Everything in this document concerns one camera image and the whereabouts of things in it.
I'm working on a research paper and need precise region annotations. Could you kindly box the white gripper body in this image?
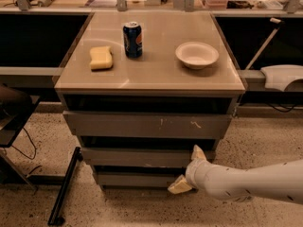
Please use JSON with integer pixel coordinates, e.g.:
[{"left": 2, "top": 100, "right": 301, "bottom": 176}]
[{"left": 186, "top": 158, "right": 212, "bottom": 189}]

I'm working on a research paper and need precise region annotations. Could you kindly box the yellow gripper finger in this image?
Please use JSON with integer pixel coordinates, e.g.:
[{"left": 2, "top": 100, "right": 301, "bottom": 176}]
[
  {"left": 191, "top": 145, "right": 206, "bottom": 160},
  {"left": 168, "top": 175, "right": 192, "bottom": 194}
]

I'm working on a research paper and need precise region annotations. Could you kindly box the grey drawer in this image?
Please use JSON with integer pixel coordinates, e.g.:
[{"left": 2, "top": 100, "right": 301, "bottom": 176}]
[
  {"left": 94, "top": 172, "right": 179, "bottom": 188},
  {"left": 63, "top": 111, "right": 231, "bottom": 139},
  {"left": 80, "top": 147, "right": 218, "bottom": 169}
]

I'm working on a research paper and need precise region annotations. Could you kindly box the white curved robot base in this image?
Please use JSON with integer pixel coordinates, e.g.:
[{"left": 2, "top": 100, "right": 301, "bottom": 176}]
[{"left": 261, "top": 64, "right": 303, "bottom": 92}]

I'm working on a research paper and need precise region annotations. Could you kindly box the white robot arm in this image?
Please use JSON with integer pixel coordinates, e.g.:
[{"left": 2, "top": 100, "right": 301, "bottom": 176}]
[{"left": 168, "top": 145, "right": 303, "bottom": 204}]

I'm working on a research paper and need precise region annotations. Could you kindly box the grey bottom drawer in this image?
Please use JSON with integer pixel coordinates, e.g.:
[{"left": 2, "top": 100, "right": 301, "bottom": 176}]
[{"left": 94, "top": 172, "right": 179, "bottom": 188}]

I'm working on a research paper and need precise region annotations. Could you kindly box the grey drawer cabinet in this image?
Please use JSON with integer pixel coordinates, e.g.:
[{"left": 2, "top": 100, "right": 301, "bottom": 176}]
[{"left": 55, "top": 10, "right": 245, "bottom": 176}]

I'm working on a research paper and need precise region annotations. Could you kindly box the grey top drawer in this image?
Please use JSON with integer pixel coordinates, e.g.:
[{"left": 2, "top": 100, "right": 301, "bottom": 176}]
[{"left": 63, "top": 111, "right": 231, "bottom": 139}]

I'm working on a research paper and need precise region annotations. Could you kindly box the white bowl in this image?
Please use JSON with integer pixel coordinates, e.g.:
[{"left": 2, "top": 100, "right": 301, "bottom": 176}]
[{"left": 175, "top": 42, "right": 219, "bottom": 70}]

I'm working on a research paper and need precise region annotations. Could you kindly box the black metal floor bar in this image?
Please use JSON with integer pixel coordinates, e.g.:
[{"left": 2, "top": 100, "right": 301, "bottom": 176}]
[{"left": 47, "top": 147, "right": 82, "bottom": 226}]

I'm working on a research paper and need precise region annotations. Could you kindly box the yellow sponge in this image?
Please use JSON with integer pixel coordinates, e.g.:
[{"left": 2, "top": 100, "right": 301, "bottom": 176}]
[{"left": 89, "top": 46, "right": 113, "bottom": 70}]

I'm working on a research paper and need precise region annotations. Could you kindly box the blue pepsi can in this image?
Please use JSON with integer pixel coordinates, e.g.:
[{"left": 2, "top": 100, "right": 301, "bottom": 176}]
[{"left": 123, "top": 22, "right": 142, "bottom": 59}]

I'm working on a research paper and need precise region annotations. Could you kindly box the white stick with tip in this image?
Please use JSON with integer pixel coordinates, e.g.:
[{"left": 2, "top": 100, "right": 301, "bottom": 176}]
[{"left": 245, "top": 17, "right": 285, "bottom": 70}]

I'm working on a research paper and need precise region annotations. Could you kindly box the dark chair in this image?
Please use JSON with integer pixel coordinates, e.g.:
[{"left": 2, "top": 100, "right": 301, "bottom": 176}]
[{"left": 0, "top": 84, "right": 40, "bottom": 190}]

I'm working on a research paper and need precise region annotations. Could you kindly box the black floor cable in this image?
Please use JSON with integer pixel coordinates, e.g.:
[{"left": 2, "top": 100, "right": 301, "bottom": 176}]
[{"left": 10, "top": 126, "right": 38, "bottom": 161}]

